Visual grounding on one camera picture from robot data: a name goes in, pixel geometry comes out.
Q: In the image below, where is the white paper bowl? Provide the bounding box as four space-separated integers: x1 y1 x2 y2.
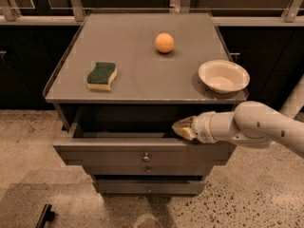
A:
198 60 250 94

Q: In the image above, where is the orange ball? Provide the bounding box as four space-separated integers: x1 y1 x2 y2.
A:
155 33 175 53

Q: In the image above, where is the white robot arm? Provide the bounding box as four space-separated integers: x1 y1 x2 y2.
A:
172 76 304 157

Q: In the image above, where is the grey middle drawer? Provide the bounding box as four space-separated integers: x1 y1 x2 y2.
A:
84 165 212 176

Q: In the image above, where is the black object on floor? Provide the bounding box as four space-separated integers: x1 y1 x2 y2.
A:
35 204 55 228

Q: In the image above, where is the grey top drawer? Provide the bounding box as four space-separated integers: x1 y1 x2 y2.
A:
52 106 237 167

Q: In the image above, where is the grey bottom drawer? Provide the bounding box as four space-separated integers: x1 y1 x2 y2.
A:
94 180 205 195

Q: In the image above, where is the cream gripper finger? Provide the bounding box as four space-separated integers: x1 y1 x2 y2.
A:
173 126 196 141
173 116 195 127

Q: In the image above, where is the metal railing frame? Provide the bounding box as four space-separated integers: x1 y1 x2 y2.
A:
0 0 304 27

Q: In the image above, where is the grey metal drawer cabinet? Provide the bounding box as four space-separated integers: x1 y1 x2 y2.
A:
44 13 248 184

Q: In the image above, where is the green yellow sponge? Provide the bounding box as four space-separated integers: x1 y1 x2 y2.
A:
86 62 118 91

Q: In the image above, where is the grey drawer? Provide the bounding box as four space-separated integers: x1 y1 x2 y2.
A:
52 106 237 167
94 180 205 195
84 165 212 176

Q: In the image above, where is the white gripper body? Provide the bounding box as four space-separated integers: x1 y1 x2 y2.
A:
191 111 216 143

